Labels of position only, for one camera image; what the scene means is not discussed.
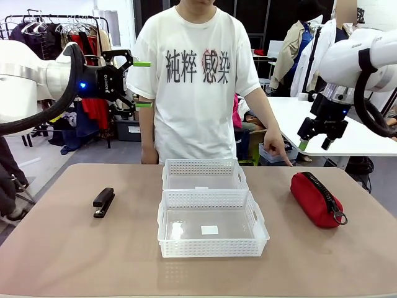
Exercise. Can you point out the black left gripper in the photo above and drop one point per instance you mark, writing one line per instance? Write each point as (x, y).
(102, 82)

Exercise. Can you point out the small white plastic basket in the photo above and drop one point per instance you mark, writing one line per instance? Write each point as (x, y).
(201, 169)

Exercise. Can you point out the person in white printed t-shirt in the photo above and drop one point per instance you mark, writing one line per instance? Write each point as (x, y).
(198, 108)

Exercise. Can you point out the grey floor storage bin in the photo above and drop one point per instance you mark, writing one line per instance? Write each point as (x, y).
(127, 130)

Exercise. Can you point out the black bag under table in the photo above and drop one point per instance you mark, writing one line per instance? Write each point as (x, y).
(359, 169)

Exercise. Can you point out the seated person in dark trousers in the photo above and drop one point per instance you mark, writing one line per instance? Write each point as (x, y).
(9, 186)

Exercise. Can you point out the person's right forearm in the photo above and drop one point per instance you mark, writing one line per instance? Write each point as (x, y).
(145, 127)

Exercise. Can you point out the white sticker in basket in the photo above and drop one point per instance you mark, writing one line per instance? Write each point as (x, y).
(209, 230)

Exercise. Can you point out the large white plastic basket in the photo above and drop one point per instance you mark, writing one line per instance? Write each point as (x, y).
(211, 248)

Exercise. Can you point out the black stapler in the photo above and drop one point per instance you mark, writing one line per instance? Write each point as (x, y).
(104, 200)

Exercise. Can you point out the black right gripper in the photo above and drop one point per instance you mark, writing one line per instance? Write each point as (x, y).
(330, 113)

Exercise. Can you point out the red zippered pencil case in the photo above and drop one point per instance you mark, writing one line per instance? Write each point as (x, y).
(313, 201)

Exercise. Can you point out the person's left hand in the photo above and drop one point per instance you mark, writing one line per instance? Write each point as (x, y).
(276, 142)

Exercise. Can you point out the clear storage bin dark contents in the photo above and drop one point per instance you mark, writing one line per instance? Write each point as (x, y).
(266, 155)

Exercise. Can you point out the person's left forearm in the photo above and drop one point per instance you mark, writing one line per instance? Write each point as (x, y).
(263, 111)

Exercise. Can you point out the black clothes rack with garments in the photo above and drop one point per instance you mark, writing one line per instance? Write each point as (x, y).
(87, 40)

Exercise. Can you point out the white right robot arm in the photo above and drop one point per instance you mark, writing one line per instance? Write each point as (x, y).
(347, 59)

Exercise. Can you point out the person's right hand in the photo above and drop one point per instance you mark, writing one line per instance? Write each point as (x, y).
(149, 156)

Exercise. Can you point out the white background table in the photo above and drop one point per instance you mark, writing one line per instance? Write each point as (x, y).
(285, 124)

